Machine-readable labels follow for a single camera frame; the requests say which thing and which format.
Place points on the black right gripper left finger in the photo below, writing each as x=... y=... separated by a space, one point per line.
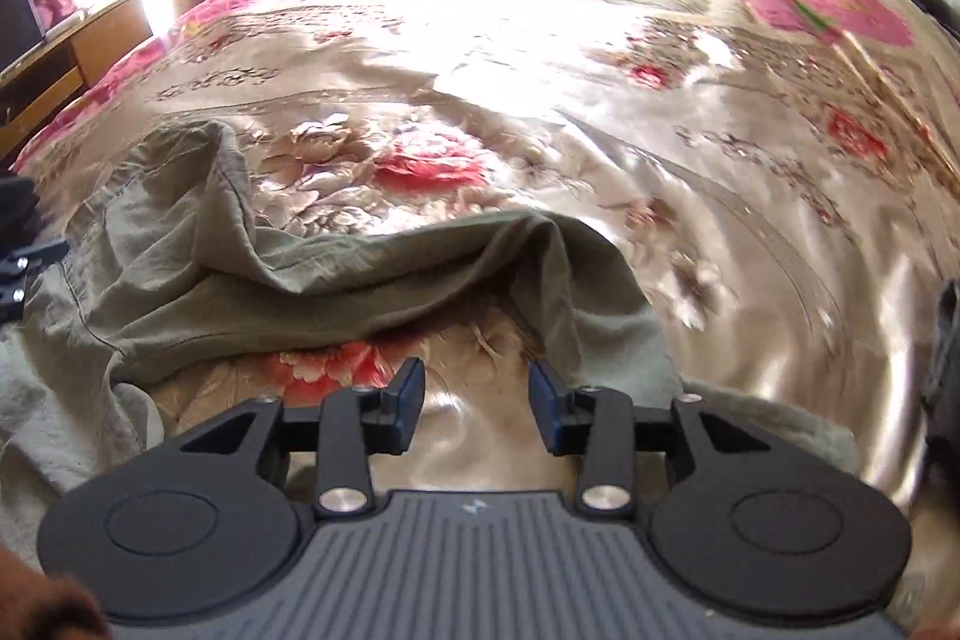
x=355 y=424

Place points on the black television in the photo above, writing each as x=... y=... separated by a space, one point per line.
x=20 y=31

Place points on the floral satin bedspread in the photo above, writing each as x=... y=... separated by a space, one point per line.
x=781 y=175

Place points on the wooden tv cabinet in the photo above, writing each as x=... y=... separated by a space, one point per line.
x=70 y=62

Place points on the olive green pants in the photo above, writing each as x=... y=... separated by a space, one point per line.
x=168 y=266

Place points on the folded black garment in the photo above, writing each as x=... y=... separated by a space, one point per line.
x=20 y=220

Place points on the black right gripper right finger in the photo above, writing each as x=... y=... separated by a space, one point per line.
x=596 y=425

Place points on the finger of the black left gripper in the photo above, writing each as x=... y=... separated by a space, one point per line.
x=21 y=265

